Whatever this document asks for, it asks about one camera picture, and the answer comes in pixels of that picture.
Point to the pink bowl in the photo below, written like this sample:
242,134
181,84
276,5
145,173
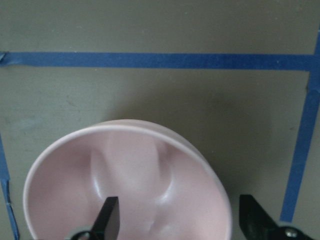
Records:
165,187

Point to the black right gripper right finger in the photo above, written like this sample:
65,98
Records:
255,223

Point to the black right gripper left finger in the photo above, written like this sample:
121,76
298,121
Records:
106,225

